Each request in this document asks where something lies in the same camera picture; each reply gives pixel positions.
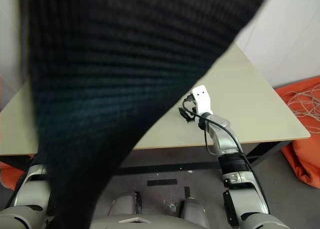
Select orange beanbag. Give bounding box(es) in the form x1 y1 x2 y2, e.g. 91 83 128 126
0 152 36 191
274 75 320 190

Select tangled white cables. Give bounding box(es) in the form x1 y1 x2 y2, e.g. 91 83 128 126
281 82 320 134

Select black knitted fabric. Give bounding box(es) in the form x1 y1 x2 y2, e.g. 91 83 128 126
19 0 275 229

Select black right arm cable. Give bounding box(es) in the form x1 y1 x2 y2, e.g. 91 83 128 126
181 98 272 215

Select silver robot torso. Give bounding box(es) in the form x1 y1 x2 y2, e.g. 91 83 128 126
91 190 210 229

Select beige table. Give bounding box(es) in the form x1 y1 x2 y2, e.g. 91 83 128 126
0 138 292 176

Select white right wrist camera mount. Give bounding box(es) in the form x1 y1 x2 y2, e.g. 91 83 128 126
191 84 214 115

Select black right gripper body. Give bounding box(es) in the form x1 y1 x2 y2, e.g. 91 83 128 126
178 93 201 124

